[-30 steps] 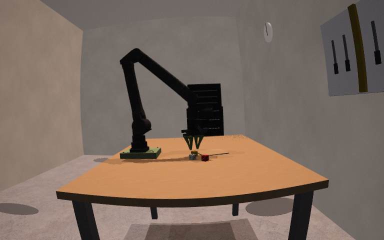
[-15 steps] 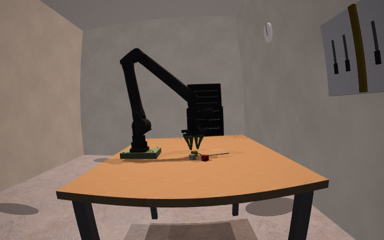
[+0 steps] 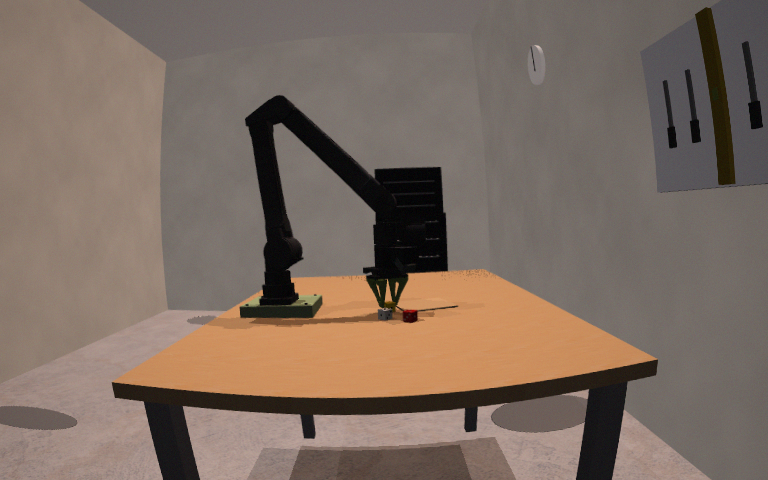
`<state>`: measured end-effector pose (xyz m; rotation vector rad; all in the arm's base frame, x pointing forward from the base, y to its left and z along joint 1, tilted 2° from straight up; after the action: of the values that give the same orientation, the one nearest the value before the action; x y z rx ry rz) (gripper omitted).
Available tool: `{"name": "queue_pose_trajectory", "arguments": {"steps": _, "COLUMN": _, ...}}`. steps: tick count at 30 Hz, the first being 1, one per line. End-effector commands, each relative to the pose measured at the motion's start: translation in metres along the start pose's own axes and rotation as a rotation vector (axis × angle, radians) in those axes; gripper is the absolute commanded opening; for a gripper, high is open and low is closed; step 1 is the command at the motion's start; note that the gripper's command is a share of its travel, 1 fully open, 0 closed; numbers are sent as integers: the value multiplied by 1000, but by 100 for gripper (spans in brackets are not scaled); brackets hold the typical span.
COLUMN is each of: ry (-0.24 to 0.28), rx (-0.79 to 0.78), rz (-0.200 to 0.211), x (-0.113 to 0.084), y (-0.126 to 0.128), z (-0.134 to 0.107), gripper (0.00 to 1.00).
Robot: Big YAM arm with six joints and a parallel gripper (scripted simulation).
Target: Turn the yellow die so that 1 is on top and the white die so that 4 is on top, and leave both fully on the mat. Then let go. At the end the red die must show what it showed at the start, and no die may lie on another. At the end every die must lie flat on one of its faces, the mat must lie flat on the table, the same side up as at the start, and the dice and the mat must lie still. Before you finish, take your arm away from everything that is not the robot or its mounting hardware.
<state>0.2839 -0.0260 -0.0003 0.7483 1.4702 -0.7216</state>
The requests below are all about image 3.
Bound red die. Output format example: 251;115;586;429
403;309;418;323

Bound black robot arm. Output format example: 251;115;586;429
245;95;426;306

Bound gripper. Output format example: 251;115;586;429
363;264;408;308

